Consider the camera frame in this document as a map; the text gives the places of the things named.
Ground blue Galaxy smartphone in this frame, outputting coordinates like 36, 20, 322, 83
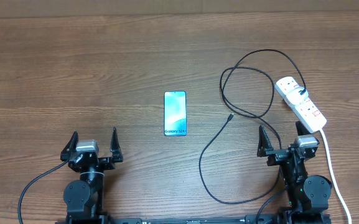
164, 91, 187, 136

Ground white charger plug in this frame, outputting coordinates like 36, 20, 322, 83
286, 86, 309, 107

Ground white power strip cord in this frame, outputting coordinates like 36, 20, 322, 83
319, 128, 353, 224

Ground white power strip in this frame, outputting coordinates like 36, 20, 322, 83
275, 77, 327, 133

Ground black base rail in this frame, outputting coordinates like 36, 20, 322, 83
54, 213, 332, 224

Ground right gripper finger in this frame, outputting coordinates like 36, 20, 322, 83
257, 126, 273, 157
296, 121, 310, 136

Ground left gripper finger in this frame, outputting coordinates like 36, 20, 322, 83
110, 127, 123, 163
60, 131, 78, 161

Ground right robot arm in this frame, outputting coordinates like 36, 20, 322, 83
255, 121, 332, 223

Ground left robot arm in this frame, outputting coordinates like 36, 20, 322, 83
60, 128, 123, 223

